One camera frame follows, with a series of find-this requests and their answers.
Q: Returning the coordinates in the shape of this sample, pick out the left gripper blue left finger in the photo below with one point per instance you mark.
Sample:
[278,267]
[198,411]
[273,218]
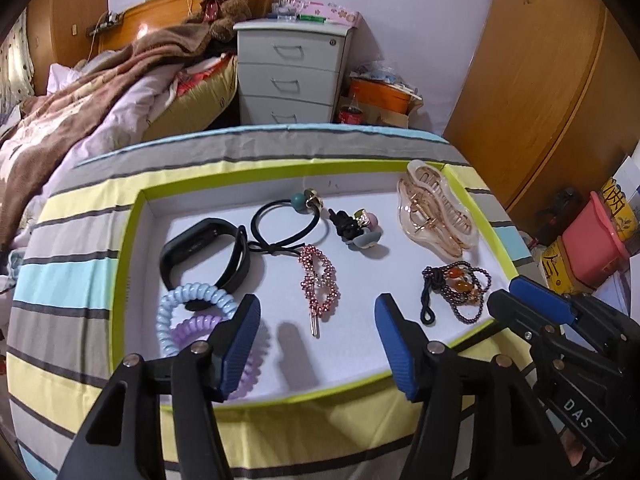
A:
[230,345]

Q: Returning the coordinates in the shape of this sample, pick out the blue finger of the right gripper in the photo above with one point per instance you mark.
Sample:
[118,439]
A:
[547,303]

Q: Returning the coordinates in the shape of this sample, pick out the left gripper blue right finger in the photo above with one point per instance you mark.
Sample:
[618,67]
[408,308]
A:
[404,344]

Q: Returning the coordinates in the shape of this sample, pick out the pink rhinestone hair clip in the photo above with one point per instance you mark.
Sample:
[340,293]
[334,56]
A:
[319,286]

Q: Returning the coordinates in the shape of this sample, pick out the person's right hand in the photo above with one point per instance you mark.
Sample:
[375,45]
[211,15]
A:
[579,456]

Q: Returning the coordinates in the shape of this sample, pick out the pink plastic bin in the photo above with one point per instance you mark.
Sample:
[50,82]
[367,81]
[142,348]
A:
[593,247]

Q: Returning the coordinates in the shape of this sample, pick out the lime green shallow box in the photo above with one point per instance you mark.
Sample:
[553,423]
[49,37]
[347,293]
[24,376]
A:
[295,365]

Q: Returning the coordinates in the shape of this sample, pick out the black fitness band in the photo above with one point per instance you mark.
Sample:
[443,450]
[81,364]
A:
[200,236]

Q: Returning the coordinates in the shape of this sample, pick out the yellow printed box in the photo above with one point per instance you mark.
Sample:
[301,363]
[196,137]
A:
[620,211]

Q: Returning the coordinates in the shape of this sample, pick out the beige hair claw clip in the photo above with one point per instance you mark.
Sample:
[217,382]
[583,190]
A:
[431,215]

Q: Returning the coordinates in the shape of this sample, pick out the striped tablecloth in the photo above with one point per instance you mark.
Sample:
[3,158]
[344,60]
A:
[59,351]

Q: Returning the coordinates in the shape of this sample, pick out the wooden wardrobe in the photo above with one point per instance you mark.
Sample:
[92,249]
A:
[551,102]

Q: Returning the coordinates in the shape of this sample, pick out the red can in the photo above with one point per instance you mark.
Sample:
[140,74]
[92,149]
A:
[349,112]

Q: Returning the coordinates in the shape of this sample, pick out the orange basket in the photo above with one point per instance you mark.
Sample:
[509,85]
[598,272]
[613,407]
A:
[379,84]

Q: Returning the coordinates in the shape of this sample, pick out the yellow pillow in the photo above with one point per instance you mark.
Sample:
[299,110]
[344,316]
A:
[196,97]

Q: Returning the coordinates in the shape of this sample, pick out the brown blanket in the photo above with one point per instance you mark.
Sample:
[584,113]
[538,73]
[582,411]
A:
[53,124]

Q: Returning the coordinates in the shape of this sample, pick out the grey drawer nightstand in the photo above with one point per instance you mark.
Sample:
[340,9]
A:
[290,72]

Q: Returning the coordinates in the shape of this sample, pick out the wooden headboard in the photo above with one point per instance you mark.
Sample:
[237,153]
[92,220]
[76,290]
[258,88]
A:
[151,15]

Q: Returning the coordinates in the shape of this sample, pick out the pink floral box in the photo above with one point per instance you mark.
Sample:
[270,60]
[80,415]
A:
[314,11]

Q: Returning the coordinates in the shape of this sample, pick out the brown teddy bear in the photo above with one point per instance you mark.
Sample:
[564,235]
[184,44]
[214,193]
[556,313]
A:
[221,16]

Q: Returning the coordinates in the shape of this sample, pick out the patterned curtain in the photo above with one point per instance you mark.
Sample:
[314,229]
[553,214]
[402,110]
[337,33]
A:
[16,68]

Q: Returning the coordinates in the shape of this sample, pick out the wooden corner cabinet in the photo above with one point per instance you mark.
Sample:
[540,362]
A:
[57,33]

